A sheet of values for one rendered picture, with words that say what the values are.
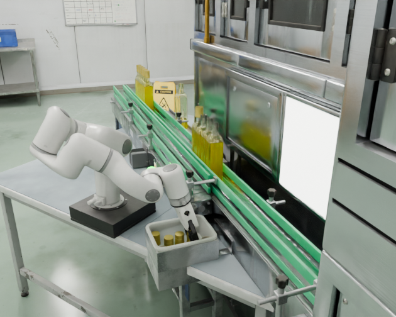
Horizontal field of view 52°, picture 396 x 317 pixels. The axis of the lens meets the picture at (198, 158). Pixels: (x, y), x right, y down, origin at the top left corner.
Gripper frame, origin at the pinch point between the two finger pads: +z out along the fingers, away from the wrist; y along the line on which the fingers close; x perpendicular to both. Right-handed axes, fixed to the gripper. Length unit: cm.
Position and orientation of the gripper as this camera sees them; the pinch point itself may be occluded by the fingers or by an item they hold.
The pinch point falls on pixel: (191, 234)
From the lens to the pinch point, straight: 148.6
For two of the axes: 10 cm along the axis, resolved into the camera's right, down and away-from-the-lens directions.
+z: 2.5, 8.6, 4.5
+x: -9.0, 3.7, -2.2
